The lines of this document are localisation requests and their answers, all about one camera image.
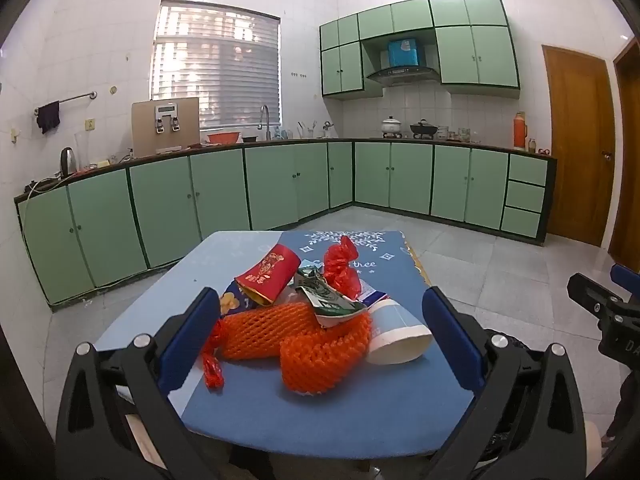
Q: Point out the dark towel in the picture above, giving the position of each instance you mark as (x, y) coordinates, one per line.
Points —
(48, 117)

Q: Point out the orange foam fruit net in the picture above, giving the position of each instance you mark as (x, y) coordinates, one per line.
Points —
(260, 332)
(315, 365)

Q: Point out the brown boxed water dispenser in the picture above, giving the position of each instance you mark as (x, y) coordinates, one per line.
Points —
(145, 132)

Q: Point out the window with white blinds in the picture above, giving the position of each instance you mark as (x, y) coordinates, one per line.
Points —
(215, 65)

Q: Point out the yellow wall hook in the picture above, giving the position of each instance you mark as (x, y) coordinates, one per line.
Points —
(16, 135)

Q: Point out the blue tree print table mat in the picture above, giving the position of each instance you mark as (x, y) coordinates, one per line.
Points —
(320, 425)

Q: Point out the red candy wrapper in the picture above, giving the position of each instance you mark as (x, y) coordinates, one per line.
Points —
(212, 372)

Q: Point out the range hood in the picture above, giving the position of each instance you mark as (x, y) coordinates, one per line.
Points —
(402, 75)

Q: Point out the green lower kitchen cabinets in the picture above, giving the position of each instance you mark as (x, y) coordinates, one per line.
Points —
(220, 195)

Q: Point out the red gold printed envelope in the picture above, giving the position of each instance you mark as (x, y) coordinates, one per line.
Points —
(270, 272)

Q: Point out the utensil holder with utensils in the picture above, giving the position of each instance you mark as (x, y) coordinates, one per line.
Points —
(306, 131)

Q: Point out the orange thermos flask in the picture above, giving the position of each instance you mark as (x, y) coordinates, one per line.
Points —
(520, 132)

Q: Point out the green upper wall cabinets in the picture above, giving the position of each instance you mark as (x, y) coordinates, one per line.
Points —
(475, 50)

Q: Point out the yellow patterned tablecloth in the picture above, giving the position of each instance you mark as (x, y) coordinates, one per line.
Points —
(419, 267)

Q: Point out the clear glass pitcher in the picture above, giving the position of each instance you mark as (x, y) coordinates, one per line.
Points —
(83, 152)

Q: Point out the green silver foil packet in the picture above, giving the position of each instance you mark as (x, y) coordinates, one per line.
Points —
(330, 305)

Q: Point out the group of glass jars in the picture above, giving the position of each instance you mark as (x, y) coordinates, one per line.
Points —
(452, 134)

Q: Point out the blue snack bag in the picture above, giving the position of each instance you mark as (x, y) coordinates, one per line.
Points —
(232, 302)

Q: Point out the brown wooden door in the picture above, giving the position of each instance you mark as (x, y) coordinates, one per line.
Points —
(630, 160)
(577, 145)

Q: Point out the red plastic basin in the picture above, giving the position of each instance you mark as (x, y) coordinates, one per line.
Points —
(223, 137)

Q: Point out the metal towel rail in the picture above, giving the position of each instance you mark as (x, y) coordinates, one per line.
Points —
(75, 96)

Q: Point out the black wok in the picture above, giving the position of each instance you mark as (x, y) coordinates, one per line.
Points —
(424, 129)

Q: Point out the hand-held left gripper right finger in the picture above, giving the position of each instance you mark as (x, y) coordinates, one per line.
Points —
(452, 340)

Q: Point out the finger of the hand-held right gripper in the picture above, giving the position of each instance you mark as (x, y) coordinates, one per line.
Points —
(625, 280)
(592, 292)

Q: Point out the steel electric kettle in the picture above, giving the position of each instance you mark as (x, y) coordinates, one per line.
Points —
(69, 162)

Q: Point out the metal kitchen faucet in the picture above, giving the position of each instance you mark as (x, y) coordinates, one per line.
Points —
(266, 120)

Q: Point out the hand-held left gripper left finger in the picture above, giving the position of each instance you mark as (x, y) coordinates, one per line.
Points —
(190, 340)

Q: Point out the white paper cup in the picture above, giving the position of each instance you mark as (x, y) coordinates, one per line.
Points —
(395, 335)

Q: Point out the white cooking pot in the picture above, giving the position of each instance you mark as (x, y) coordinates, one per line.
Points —
(391, 127)

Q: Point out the red plastic mesh wrapper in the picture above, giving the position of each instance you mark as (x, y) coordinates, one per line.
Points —
(342, 265)

